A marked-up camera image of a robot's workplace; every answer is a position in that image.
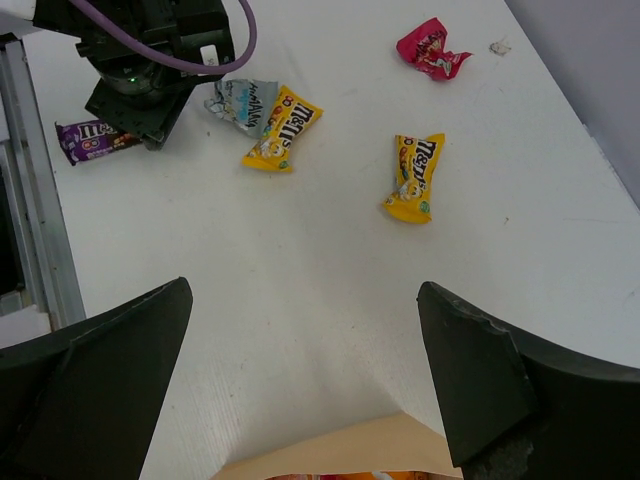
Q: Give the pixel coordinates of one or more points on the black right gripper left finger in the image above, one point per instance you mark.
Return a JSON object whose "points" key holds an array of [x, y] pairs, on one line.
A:
{"points": [[83, 402]]}

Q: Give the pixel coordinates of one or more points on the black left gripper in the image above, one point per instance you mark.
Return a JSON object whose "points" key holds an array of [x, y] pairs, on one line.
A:
{"points": [[150, 121]]}

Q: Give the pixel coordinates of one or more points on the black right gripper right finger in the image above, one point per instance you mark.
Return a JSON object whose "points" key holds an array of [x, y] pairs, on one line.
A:
{"points": [[517, 406]]}

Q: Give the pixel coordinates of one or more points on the purple M&M's packet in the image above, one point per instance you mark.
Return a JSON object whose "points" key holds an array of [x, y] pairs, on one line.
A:
{"points": [[86, 141]]}

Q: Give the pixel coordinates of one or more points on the brown paper bag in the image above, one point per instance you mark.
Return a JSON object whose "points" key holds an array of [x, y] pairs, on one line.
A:
{"points": [[392, 447]]}

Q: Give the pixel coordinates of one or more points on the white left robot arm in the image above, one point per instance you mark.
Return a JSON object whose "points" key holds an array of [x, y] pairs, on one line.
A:
{"points": [[135, 94]]}

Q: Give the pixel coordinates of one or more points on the grey Himalaya candy packet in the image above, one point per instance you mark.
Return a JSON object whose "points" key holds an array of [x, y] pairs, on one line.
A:
{"points": [[245, 103]]}

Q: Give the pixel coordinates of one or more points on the near yellow M&M's packet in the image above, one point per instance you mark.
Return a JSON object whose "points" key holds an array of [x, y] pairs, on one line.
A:
{"points": [[290, 116]]}

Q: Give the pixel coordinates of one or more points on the yellow m&m's packet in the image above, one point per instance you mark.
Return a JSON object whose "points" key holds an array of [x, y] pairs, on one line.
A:
{"points": [[417, 160], [290, 116]]}

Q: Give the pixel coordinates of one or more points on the far yellow M&M's packet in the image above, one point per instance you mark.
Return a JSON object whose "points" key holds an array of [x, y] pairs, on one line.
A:
{"points": [[417, 160]]}

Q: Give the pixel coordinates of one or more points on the crumpled red candy packet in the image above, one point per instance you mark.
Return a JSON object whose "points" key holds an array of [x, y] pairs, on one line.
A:
{"points": [[424, 49]]}

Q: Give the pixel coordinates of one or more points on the small white paper scrap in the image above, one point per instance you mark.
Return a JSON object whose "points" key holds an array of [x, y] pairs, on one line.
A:
{"points": [[500, 47]]}

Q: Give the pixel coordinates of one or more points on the aluminium front rail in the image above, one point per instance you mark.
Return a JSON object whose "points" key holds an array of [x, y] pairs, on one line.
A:
{"points": [[30, 204]]}

